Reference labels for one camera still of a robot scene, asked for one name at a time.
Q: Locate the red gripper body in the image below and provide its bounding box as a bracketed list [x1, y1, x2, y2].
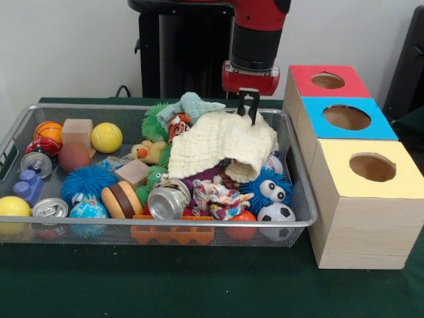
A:
[221, 61, 280, 97]

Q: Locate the cream waffle cloth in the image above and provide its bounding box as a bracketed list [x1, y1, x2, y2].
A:
[168, 111, 279, 183]

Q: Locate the green puffer ball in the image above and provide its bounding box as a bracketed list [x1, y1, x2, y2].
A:
[141, 102, 170, 143]

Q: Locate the crushed drink can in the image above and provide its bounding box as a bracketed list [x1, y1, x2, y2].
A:
[148, 178, 192, 221]

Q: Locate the yellow tennis ball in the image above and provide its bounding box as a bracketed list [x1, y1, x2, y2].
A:
[90, 122, 123, 154]

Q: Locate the orange basketball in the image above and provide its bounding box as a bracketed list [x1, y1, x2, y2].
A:
[33, 121, 64, 144]

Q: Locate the wooden box with three holes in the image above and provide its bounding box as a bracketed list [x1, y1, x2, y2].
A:
[282, 64, 424, 270]

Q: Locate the mint green cloth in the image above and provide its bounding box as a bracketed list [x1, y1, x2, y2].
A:
[156, 91, 226, 125]

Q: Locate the blue puffer ball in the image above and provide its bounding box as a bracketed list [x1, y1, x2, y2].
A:
[240, 167, 293, 213]

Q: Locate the soccer ball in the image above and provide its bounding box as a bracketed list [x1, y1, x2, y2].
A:
[257, 202, 296, 240]

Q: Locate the toy hamburger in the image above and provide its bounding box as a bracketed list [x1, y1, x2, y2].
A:
[101, 180, 144, 219]

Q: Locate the black chair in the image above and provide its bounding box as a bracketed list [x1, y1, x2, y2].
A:
[382, 5, 424, 115]

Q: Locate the dark green table cloth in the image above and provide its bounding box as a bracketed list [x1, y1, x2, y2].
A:
[0, 97, 424, 318]
[391, 105, 424, 142]

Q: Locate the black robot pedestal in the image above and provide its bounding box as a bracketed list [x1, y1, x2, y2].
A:
[127, 0, 252, 99]

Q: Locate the silver wire mesh bin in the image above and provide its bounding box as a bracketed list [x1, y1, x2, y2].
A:
[0, 103, 318, 248]

